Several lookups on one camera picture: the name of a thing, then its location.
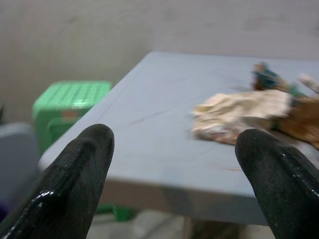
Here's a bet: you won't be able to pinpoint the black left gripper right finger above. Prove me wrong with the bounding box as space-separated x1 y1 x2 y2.
235 128 319 239

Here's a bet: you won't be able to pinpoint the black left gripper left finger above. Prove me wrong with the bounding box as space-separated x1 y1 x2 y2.
0 123 115 239

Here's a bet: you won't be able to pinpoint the crumpled cream paper trash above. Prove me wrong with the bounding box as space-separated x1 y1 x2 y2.
191 89 292 145

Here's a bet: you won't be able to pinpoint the teal and brown wrapper trash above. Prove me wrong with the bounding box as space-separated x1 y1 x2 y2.
251 62 319 99

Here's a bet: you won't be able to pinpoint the grey plastic chair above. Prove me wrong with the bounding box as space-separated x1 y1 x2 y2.
0 121 42 215

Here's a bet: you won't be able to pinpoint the green plastic stool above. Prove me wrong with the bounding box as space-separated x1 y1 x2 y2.
32 81 137 222

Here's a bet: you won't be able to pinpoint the grey plastic table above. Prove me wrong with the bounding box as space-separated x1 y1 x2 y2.
38 51 319 239

